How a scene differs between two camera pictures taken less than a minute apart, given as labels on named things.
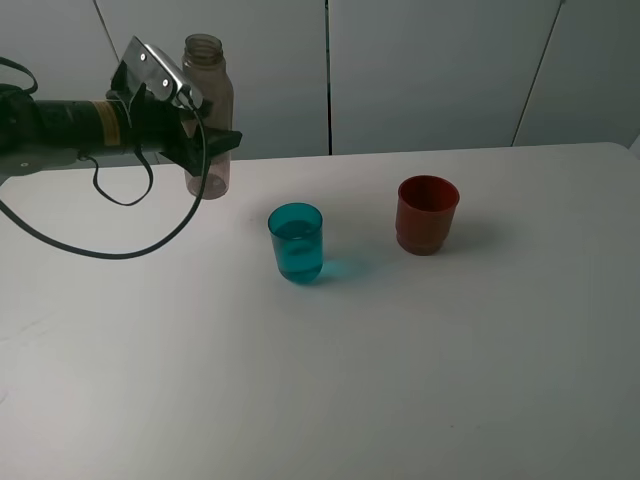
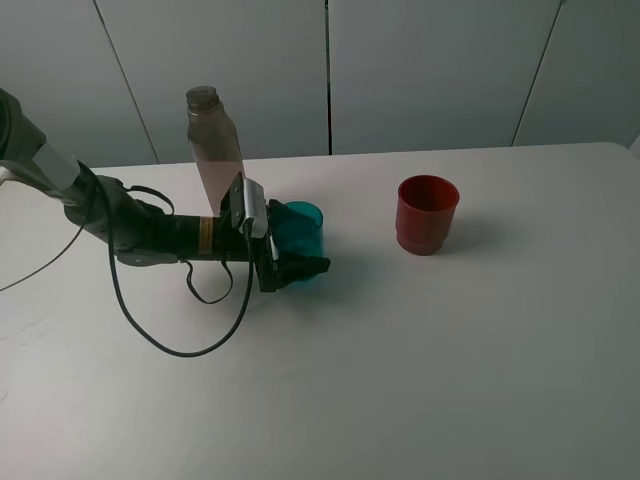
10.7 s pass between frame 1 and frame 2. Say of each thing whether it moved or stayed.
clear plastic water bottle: moved
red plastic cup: stayed
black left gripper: moved
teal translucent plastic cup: stayed
